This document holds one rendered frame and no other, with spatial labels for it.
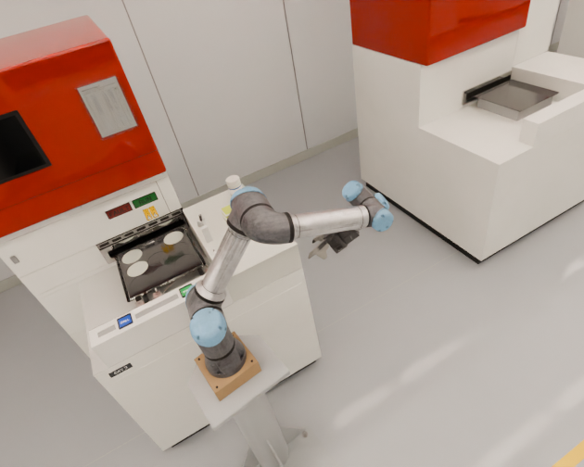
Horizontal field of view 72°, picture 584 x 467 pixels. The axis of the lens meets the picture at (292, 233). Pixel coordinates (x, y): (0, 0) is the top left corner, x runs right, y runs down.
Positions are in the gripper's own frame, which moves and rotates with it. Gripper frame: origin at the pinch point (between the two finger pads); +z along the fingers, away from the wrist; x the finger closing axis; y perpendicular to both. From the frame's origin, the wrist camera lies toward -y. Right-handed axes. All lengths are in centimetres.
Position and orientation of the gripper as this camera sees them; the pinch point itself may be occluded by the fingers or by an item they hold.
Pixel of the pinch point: (309, 248)
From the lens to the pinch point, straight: 160.8
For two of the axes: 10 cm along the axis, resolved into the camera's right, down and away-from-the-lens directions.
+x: 1.5, -3.8, 9.1
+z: -7.4, 5.7, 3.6
